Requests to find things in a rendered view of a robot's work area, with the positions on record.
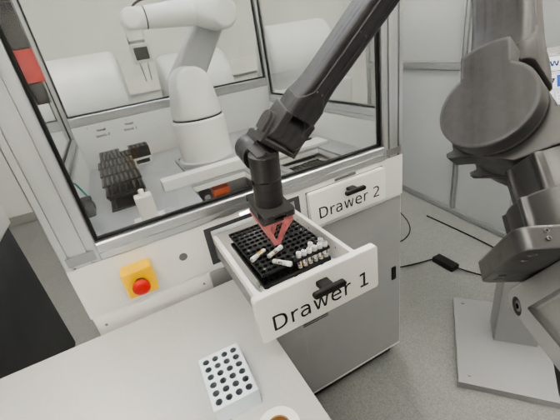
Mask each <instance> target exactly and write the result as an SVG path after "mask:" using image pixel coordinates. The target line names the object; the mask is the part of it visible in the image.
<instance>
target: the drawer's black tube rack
mask: <svg viewBox="0 0 560 420"><path fill-rule="evenodd" d="M281 226H282V223H280V224H278V225H277V226H276V230H275V233H274V237H275V238H276V239H277V238H278V235H279V232H280V229H281ZM251 228H252V229H251ZM258 229H259V230H258ZM254 231H255V232H254ZM308 234H310V235H308ZM228 236H229V237H230V238H231V239H232V241H233V243H231V246H232V248H233V250H234V251H235V252H236V253H237V255H238V256H239V257H240V258H241V259H242V261H243V262H244V263H245V265H246V266H247V267H248V269H249V270H250V271H251V272H252V274H253V275H254V277H255V278H256V279H257V280H258V281H259V282H260V284H261V285H262V286H263V288H264V289H265V290H266V289H269V288H270V287H273V286H275V285H277V284H279V283H282V282H284V281H286V280H288V279H289V278H293V277H296V276H298V274H301V273H304V272H306V271H307V270H310V269H312V268H315V267H316V266H319V265H323V264H324V263H325V262H328V261H330V260H331V256H330V255H328V257H324V256H323V259H318V261H317V262H314V261H313V263H312V264H309V263H308V260H307V266H306V267H305V266H303V263H302V268H298V263H295V264H293V265H292V266H291V267H285V268H284V269H282V270H280V271H277V272H275V273H272V274H270V275H268V276H266V277H261V275H260V274H259V271H261V270H265V269H266V268H269V267H271V266H272V265H275V263H273V259H279V260H287V259H289V258H295V257H294V256H296V252H297V251H300V252H301V250H302V249H306V248H307V247H308V242H312V244H315V245H317V243H318V241H316V240H318V237H317V236H316V235H314V234H313V233H312V232H310V231H308V230H307V229H306V228H305V227H304V226H302V225H301V224H300V223H298V222H297V221H295V220H294V219H293V220H292V222H291V224H290V225H289V227H288V229H287V231H286V232H285V234H284V236H283V239H282V242H281V243H280V244H278V245H277V246H279V245H282V246H283V249H282V250H281V251H279V252H278V253H276V254H275V255H274V256H272V257H271V258H268V257H267V255H268V254H269V253H270V252H271V251H272V250H274V249H275V248H276V247H277V246H274V245H273V243H272V241H271V240H270V239H269V237H267V235H266V234H265V232H264V231H263V230H262V229H261V227H260V226H259V225H258V224H255V225H252V226H251V227H246V228H244V229H242V230H239V231H237V232H233V233H231V234H228ZM305 236H306V237H305ZM234 238H235V239H234ZM263 248H265V249H266V252H265V253H264V254H263V255H262V256H260V257H259V258H258V259H257V260H256V261H255V262H251V260H250V258H251V257H252V256H253V255H255V254H256V253H258V252H259V251H260V250H262V249H263ZM306 250H307V249H306ZM295 259H296V258H295ZM296 260H297V259H296ZM312 260H313V259H312Z"/></svg>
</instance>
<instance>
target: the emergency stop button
mask: <svg viewBox="0 0 560 420"><path fill-rule="evenodd" d="M150 288H151V285H150V282H149V281H148V280H146V279H139V280H137V281H136V282H135V283H134V284H133V285H132V290H133V292H134V293H135V294H137V295H144V294H146V293H148V292H149V290H150Z"/></svg>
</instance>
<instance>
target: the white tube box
mask: <svg viewBox="0 0 560 420"><path fill-rule="evenodd" d="M198 363H199V367H200V369H201V372H202V377H203V380H204V382H205V386H206V389H207V393H208V396H209V399H210V402H211V405H212V410H213V412H214V415H215V417H216V419H217V420H230V419H232V418H235V417H236V416H237V415H239V414H241V413H244V412H246V411H247V410H248V409H250V408H253V407H255V406H257V405H258V404H259V403H261V402H262V399H261V396H260V392H259V390H258V386H257V384H256V383H255V381H254V378H253V375H252V374H251V372H250V370H249V368H248V365H247V363H246V361H245V359H244V357H243V354H242V352H241V350H240V348H239V346H238V344H237V343H234V344H233V345H230V346H228V347H225V348H224V349H222V350H220V351H217V352H215V353H213V354H211V355H209V356H207V357H204V358H202V359H200V360H198Z"/></svg>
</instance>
